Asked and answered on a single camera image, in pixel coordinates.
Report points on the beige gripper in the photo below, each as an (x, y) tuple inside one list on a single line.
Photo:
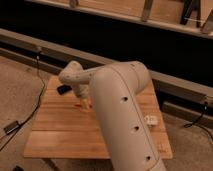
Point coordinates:
[(81, 91)]

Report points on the orange pepper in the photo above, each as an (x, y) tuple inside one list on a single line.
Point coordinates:
[(84, 104)]

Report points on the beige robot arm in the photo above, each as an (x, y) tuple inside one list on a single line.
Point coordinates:
[(113, 89)]

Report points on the black smartphone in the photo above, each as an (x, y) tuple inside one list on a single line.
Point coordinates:
[(63, 89)]

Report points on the small white bottle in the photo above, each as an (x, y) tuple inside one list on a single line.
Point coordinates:
[(151, 120)]

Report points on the black power adapter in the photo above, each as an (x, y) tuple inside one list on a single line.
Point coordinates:
[(11, 127)]

